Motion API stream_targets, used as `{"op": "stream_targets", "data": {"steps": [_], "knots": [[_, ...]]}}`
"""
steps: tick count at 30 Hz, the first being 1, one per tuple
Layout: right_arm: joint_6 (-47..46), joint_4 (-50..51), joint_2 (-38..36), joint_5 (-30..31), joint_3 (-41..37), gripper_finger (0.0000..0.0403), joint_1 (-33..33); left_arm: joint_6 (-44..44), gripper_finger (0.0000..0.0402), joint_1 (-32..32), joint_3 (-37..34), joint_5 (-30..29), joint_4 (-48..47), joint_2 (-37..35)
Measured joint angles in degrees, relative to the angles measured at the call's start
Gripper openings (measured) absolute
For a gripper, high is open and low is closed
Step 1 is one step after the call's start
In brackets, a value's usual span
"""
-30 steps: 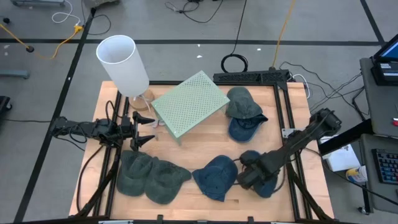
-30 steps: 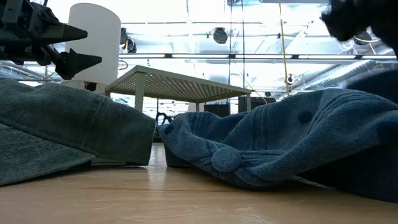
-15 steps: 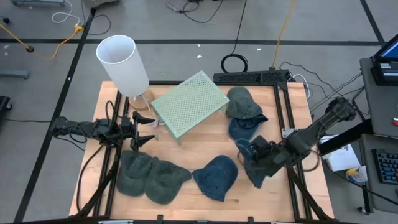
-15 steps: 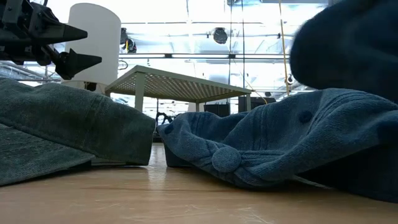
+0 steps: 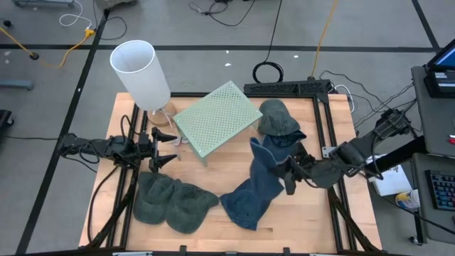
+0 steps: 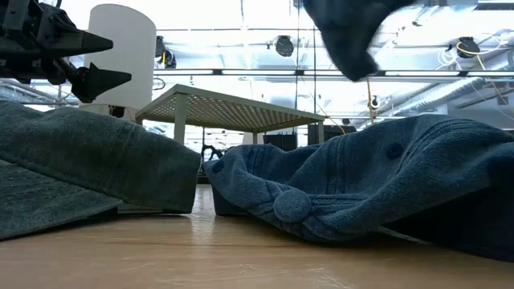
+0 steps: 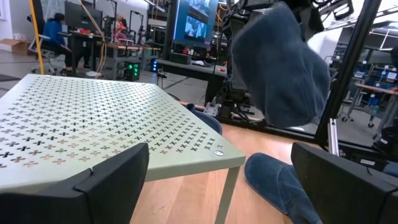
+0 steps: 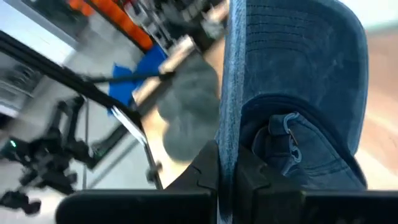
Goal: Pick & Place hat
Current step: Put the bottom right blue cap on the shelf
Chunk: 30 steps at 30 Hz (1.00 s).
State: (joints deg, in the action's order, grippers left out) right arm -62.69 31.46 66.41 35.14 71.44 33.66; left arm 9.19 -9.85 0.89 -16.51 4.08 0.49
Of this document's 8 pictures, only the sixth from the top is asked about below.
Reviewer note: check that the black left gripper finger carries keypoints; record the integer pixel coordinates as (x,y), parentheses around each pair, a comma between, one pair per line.
(88,42)
(100,80)

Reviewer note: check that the black ceiling spotlight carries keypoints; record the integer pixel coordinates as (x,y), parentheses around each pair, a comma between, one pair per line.
(284,45)
(467,46)
(166,56)

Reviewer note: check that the green fabric cap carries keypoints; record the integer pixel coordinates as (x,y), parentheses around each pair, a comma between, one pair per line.
(80,160)

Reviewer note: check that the pale green perforated shelf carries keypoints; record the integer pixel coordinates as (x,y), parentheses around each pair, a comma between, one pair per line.
(225,108)

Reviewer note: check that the white cylindrical bin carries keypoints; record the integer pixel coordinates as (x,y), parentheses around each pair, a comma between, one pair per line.
(120,60)

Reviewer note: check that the blue fabric cap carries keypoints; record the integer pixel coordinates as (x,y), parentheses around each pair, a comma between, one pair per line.
(349,36)
(361,180)

